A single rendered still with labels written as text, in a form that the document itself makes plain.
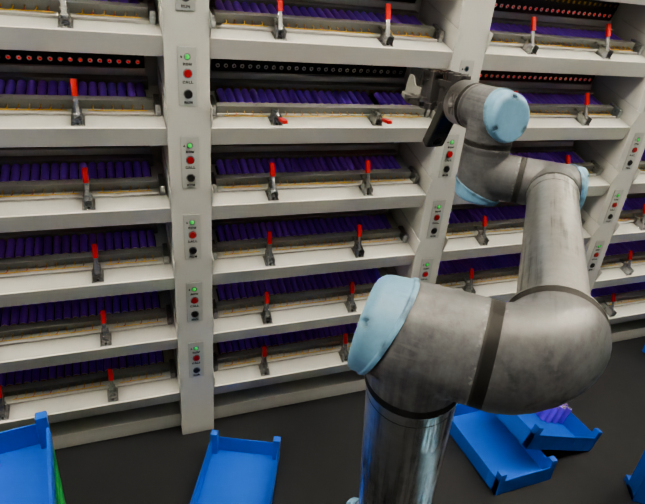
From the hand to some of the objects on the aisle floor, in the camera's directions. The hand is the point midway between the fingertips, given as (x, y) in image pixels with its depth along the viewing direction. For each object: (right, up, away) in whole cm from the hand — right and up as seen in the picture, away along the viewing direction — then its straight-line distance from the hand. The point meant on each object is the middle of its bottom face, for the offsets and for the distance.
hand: (411, 96), depth 126 cm
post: (-63, -88, +41) cm, 116 cm away
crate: (+83, -111, +24) cm, 140 cm away
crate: (+47, -94, +40) cm, 112 cm away
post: (+68, -77, +88) cm, 135 cm away
